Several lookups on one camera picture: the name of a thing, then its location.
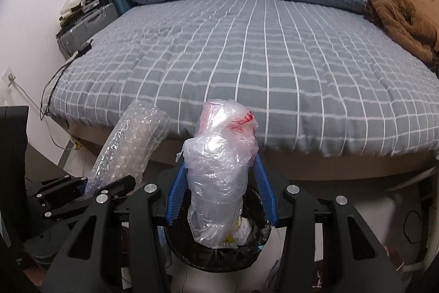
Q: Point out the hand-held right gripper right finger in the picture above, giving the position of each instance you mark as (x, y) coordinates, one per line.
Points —
(264, 188)

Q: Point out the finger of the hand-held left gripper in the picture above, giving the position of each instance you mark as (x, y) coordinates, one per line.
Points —
(118, 186)
(58, 191)

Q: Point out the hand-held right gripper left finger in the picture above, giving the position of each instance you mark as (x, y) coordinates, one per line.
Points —
(176, 191)

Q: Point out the bubble wrap sheet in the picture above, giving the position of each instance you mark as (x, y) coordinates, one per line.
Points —
(130, 145)

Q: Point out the clear plastic bag red print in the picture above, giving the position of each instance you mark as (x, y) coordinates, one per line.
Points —
(216, 176)

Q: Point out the trash bin with black bag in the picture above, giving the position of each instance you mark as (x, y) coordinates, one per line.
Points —
(212, 258)

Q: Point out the black power adapter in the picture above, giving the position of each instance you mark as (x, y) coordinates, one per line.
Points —
(84, 48)

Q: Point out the grey suitcase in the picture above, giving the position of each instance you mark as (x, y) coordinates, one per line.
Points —
(89, 25)

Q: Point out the brown jacket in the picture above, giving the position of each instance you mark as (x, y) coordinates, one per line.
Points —
(394, 15)

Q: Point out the white wall socket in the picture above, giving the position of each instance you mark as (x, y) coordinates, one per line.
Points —
(7, 75)

